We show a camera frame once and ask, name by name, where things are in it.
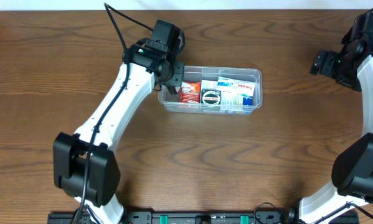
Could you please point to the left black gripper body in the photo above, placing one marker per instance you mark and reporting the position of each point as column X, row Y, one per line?
column 175, row 75

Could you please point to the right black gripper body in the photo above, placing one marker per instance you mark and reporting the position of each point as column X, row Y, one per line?
column 321, row 63

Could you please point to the dark syrup bottle white cap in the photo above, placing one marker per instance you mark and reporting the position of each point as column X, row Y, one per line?
column 173, row 90

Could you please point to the red Panadol ActiFast box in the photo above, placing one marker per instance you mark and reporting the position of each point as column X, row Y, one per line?
column 190, row 92

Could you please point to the white Panadol box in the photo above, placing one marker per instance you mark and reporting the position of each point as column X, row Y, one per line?
column 237, row 87

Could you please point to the tall blue medicine box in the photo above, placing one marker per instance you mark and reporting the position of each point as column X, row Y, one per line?
column 229, row 101

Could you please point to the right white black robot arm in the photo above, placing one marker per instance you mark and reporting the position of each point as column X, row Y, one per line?
column 351, row 184

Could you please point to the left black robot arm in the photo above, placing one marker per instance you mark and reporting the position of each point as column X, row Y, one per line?
column 85, row 166

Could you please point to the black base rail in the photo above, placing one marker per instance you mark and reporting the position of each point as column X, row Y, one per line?
column 270, row 217

